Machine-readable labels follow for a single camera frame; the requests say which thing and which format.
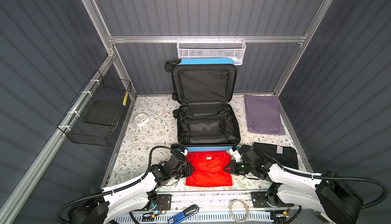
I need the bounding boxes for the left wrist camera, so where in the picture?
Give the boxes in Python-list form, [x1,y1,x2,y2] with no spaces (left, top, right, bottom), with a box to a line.
[177,147,188,156]

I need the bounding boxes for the coiled white cable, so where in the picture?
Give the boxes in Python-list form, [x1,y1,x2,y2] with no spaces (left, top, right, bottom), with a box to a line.
[228,199,250,223]

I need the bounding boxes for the black wire wall basket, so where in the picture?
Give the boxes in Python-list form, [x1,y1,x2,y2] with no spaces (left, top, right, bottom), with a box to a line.
[58,72,132,146]

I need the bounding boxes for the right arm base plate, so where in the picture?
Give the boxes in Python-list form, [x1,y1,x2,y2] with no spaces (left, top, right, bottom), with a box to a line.
[250,191,294,208]

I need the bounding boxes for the yellow marker pen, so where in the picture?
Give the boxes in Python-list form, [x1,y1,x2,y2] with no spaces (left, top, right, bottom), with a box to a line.
[122,92,128,106]

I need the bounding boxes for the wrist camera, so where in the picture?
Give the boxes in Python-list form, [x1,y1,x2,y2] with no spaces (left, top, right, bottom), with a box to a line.
[177,147,188,156]
[228,146,242,163]

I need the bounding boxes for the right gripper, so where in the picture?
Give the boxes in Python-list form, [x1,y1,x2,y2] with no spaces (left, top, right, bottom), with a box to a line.
[222,159,253,175]

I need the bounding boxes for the blue hard-shell suitcase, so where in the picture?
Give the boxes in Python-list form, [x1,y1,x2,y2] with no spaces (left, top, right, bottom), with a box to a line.
[164,58,241,152]

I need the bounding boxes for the blue black handled tool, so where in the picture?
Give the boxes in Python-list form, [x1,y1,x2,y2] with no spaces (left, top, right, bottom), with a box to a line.
[168,204,199,224]

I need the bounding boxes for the black pad in basket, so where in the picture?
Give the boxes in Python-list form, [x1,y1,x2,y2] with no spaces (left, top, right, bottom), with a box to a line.
[83,101,120,126]

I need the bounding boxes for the black t-shirt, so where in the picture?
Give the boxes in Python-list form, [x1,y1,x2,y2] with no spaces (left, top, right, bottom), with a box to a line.
[253,142,299,170]

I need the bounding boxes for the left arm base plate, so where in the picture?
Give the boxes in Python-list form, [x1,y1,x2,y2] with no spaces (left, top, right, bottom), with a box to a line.
[143,193,172,211]

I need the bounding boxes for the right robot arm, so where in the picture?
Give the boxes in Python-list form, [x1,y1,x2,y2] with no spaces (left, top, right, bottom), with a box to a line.
[224,145,389,224]

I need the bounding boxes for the white wire mesh basket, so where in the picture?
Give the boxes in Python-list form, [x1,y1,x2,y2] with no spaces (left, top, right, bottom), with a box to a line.
[176,38,246,66]

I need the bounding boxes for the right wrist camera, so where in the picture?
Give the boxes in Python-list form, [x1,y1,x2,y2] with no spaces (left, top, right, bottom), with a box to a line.
[228,146,242,163]

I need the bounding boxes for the red t-shirt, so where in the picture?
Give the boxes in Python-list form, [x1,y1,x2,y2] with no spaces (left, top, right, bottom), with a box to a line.
[186,151,233,187]

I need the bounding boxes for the purple jeans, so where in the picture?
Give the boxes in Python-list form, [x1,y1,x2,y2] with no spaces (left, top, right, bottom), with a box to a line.
[244,95,286,135]

